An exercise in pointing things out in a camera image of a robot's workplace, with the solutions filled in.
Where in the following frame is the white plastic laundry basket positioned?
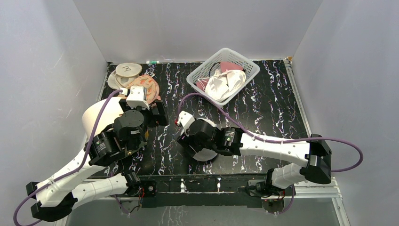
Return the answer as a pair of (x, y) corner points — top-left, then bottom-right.
(186, 48), (260, 106)

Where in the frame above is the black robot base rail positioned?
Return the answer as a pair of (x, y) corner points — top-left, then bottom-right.
(111, 173), (286, 216)

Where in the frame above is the white mesh laundry bag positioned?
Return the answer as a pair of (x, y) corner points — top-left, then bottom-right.
(178, 118), (217, 162)

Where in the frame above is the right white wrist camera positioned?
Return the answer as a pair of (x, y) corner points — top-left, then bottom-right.
(176, 111), (195, 133)

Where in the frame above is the white orange cylindrical container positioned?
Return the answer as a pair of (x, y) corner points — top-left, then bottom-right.
(81, 98), (150, 139)

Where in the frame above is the white crumpled cloth bag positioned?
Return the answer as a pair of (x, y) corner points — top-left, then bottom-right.
(196, 69), (247, 102)

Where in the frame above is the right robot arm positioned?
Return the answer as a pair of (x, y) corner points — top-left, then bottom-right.
(177, 118), (332, 195)

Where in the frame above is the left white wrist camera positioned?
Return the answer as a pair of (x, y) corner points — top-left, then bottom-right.
(126, 86), (150, 110)

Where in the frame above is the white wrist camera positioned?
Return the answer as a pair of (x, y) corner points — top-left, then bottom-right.
(176, 111), (195, 133)
(126, 86), (150, 110)

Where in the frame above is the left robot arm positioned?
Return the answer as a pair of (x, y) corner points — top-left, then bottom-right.
(26, 97), (168, 222)

